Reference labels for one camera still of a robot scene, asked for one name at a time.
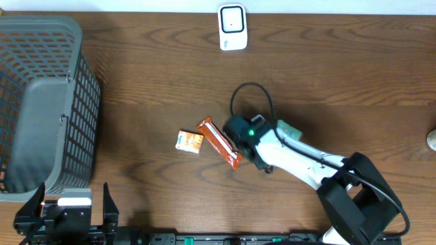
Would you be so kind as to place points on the white barcode scanner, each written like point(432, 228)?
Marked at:
point(232, 27)

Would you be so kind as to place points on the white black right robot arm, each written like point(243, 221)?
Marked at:
point(356, 198)

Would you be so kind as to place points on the light green wipes pack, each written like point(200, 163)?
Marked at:
point(286, 130)

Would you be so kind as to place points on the grey plastic shopping basket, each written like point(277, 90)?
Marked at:
point(50, 101)

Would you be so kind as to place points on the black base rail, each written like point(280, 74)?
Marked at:
point(145, 236)

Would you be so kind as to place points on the small orange box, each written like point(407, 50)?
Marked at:
point(189, 142)

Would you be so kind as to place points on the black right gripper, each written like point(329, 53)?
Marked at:
point(262, 166)

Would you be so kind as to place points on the green lid supplement bottle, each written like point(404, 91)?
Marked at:
point(431, 139)

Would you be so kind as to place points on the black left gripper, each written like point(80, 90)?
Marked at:
point(110, 219)

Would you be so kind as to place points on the red orange snack bar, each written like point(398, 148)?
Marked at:
point(221, 145)

